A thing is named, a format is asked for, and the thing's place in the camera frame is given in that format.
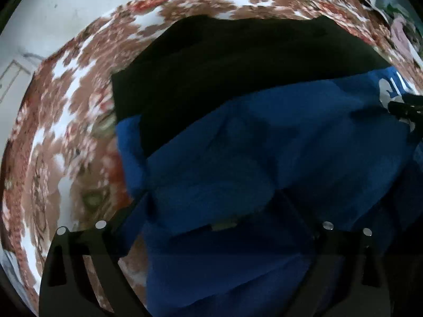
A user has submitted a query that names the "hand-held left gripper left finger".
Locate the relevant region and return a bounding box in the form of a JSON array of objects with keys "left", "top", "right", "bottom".
[{"left": 39, "top": 194, "right": 153, "bottom": 317}]

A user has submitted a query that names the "floral blanket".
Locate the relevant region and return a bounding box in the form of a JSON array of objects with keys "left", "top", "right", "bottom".
[{"left": 0, "top": 0, "right": 423, "bottom": 311}]

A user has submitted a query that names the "blue and black hooded jacket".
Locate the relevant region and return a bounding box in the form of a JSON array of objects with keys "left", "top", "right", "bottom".
[{"left": 111, "top": 15, "right": 423, "bottom": 317}]

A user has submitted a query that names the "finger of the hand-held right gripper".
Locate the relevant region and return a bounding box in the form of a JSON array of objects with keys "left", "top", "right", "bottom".
[{"left": 387, "top": 94, "right": 423, "bottom": 123}]

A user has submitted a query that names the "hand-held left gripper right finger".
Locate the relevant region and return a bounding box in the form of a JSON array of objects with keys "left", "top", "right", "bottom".
[{"left": 281, "top": 190, "right": 393, "bottom": 317}]

